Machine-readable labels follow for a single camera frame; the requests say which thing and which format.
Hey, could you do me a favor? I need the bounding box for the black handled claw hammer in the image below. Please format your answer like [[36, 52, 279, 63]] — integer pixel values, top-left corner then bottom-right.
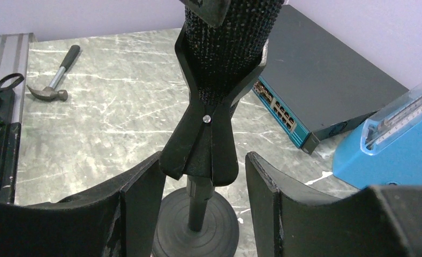
[[26, 44, 81, 101]]

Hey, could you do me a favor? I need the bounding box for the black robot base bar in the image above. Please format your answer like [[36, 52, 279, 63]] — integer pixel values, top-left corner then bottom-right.
[[0, 73, 25, 204]]

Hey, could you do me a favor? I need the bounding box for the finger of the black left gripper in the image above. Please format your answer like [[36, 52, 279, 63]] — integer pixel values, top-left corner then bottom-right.
[[180, 0, 231, 27]]

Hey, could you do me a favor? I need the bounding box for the black blue network switch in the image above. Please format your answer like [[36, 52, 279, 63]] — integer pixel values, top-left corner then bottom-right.
[[252, 5, 407, 154]]

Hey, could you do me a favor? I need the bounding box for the aluminium frame rail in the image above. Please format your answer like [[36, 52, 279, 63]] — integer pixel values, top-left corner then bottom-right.
[[0, 33, 38, 125]]

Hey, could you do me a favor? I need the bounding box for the clear plastic metronome cover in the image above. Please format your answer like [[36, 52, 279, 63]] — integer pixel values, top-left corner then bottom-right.
[[360, 82, 422, 155]]

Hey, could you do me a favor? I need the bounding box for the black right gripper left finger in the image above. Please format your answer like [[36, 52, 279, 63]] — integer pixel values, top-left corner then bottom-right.
[[0, 153, 165, 256]]

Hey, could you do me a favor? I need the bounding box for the blue metronome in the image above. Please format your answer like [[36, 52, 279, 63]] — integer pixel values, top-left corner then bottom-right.
[[332, 121, 422, 189]]

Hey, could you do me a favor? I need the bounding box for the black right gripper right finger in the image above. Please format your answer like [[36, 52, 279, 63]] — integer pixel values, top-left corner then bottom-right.
[[245, 152, 422, 256]]

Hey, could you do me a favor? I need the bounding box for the black microphone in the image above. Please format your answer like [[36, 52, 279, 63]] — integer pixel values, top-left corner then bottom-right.
[[185, 1, 284, 105]]

